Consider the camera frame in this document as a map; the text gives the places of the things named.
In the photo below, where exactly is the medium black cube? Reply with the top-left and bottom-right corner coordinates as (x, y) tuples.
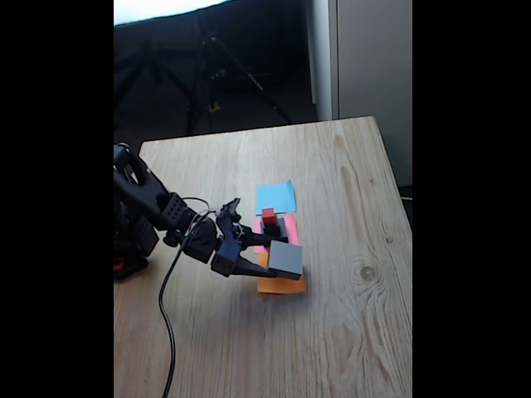
(261, 217), (290, 245)

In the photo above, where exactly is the large grey cube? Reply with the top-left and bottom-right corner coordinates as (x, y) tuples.
(267, 240), (304, 281)

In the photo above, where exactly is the orange paper sheet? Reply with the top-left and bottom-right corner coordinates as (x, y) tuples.
(256, 252), (307, 294)

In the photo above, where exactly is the pink paper sheet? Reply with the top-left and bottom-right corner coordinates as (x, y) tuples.
(253, 214), (300, 255)

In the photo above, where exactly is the blue paper sheet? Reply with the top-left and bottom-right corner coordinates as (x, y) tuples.
(256, 180), (298, 216)

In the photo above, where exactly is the black tripod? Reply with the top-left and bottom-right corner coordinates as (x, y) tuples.
(182, 32), (294, 136)

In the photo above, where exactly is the black light stand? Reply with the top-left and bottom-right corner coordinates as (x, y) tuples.
(114, 39), (188, 121)

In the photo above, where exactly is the white cabinet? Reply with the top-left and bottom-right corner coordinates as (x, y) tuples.
(306, 0), (413, 187)

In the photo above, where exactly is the bright white light panel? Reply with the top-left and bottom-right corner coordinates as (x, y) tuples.
(114, 0), (233, 26)

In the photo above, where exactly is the small gripper camera board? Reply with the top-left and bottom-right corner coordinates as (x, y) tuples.
(219, 197), (242, 223)

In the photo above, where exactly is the black cable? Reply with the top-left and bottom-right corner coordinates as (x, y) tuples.
(158, 197), (217, 398)

